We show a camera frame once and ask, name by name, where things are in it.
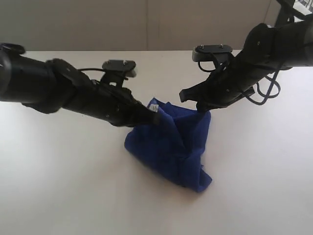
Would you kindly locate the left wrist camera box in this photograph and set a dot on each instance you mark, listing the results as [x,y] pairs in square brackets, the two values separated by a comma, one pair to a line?
[126,67]

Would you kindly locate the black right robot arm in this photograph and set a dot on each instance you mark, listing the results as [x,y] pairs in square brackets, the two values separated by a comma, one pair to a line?
[294,48]

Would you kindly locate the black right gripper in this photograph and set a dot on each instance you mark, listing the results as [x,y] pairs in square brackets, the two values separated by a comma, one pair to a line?
[234,79]

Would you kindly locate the blue towel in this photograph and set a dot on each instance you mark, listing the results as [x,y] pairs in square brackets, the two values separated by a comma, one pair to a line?
[174,147]

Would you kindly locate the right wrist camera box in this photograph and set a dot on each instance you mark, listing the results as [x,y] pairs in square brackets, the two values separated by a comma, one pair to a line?
[207,53]

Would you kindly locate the dark window frame post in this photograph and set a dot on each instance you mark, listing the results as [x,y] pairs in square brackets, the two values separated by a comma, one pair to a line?
[284,17]

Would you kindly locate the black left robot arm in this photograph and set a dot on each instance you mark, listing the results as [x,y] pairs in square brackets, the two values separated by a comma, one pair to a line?
[55,84]

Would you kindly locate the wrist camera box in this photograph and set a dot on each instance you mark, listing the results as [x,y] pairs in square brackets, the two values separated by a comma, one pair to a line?
[126,67]
[207,53]

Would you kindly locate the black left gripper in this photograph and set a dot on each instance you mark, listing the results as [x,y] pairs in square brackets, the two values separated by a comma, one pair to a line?
[105,99]

